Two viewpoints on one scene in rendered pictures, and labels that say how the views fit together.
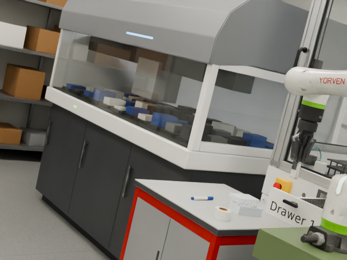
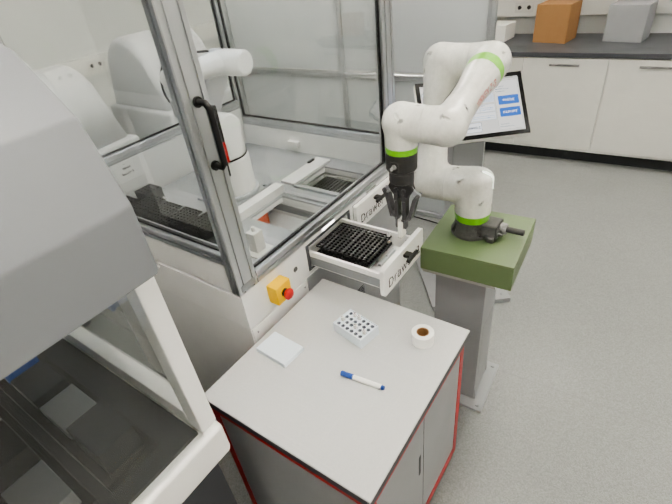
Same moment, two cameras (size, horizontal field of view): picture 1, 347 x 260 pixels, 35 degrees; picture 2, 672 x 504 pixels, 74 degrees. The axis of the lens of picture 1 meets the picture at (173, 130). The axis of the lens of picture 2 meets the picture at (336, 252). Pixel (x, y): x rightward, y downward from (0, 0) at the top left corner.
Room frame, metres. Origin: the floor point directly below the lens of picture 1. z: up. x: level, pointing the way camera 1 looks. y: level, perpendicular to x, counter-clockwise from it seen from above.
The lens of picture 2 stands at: (2.68, 0.61, 1.82)
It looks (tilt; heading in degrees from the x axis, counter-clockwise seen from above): 35 degrees down; 257
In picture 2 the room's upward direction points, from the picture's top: 7 degrees counter-clockwise
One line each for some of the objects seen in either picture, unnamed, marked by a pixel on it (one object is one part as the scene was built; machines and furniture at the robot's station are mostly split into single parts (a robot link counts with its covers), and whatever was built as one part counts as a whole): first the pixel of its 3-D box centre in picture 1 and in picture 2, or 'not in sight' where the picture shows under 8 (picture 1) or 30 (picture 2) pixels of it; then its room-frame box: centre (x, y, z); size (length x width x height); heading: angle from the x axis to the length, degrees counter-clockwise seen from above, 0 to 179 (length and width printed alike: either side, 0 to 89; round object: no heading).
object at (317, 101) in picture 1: (316, 88); (403, 127); (2.17, -0.50, 1.37); 0.13 x 0.11 x 0.14; 132
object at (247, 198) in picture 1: (243, 197); (279, 349); (2.66, -0.41, 0.77); 0.13 x 0.09 x 0.02; 124
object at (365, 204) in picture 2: not in sight; (373, 202); (2.11, -0.98, 0.87); 0.29 x 0.02 x 0.11; 38
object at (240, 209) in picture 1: (245, 208); (355, 328); (2.41, -0.39, 0.78); 0.12 x 0.08 x 0.04; 117
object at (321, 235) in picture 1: (325, 237); (486, 226); (1.82, -0.58, 0.89); 0.26 x 0.15 x 0.06; 127
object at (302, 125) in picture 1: (305, 131); (401, 183); (2.18, -0.51, 1.19); 0.08 x 0.07 x 0.09; 128
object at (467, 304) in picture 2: not in sight; (463, 321); (1.85, -0.63, 0.38); 0.30 x 0.30 x 0.76; 41
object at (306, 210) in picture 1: (294, 211); (402, 260); (2.17, -0.55, 0.87); 0.29 x 0.02 x 0.11; 38
